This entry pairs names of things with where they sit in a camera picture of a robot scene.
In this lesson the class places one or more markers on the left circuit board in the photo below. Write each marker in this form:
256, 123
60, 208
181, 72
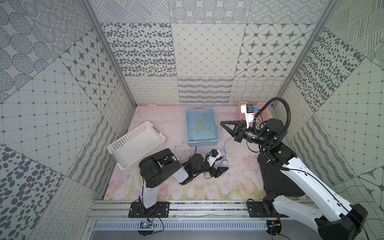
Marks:
145, 225

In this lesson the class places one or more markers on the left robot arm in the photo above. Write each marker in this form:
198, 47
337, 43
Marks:
157, 168

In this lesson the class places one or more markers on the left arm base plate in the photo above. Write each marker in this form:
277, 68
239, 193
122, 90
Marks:
159, 210

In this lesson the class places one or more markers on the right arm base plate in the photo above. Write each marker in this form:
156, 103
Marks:
260, 210

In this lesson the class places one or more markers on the aluminium rail frame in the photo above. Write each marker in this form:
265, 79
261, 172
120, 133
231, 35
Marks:
179, 210

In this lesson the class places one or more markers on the circuit board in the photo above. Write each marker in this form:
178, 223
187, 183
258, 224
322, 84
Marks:
274, 227
145, 225

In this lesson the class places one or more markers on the white perforated basket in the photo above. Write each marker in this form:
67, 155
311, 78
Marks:
141, 142

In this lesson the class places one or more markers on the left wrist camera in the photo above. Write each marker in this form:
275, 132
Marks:
213, 156

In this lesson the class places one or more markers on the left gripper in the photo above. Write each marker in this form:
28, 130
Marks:
214, 171

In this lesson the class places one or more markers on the right circuit board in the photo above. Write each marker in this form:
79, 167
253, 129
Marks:
274, 227

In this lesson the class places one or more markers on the blue perforated basket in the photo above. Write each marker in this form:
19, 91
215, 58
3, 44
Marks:
202, 128

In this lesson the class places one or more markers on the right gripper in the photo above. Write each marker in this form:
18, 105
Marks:
235, 132

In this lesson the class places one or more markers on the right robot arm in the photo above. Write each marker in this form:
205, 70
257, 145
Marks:
335, 218

